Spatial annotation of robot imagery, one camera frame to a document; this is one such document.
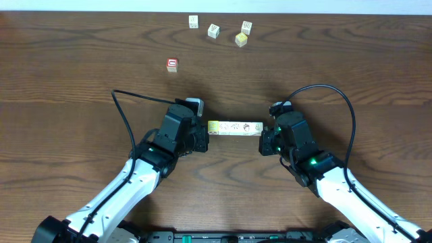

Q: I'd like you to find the wooden block with animal drawing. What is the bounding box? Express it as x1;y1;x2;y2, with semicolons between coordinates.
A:
188;15;199;29

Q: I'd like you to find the plain white wooden block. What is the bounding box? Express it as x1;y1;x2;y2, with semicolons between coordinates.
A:
218;121;230;135

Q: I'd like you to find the yellow block with ball picture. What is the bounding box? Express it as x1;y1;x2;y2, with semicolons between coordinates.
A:
208;121;219;135

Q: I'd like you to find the wooden block with lattice top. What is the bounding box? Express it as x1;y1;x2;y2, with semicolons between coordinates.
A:
241;21;252;36

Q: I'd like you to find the wooden block with number three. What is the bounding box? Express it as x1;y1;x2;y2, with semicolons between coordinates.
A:
207;24;220;38

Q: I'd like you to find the yellow top wooden block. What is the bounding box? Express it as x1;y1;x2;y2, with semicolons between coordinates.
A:
235;32;248;47

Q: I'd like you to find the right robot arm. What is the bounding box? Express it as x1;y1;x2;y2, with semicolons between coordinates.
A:
259;103;431;242

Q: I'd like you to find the red top wooden block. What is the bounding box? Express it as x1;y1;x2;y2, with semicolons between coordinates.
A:
166;58;179;72

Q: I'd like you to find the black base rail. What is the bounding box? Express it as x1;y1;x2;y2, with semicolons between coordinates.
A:
114;229;338;243

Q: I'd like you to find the yellow letter G block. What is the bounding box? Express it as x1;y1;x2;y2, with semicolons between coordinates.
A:
252;122;263;136

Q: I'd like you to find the yellow letter K block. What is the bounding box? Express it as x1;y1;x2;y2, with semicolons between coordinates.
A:
240;122;254;136

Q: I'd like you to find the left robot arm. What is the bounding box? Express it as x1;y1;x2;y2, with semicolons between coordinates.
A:
32;98;209;242

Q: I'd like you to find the green edged wooden block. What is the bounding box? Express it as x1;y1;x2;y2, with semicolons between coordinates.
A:
229;122;242;136

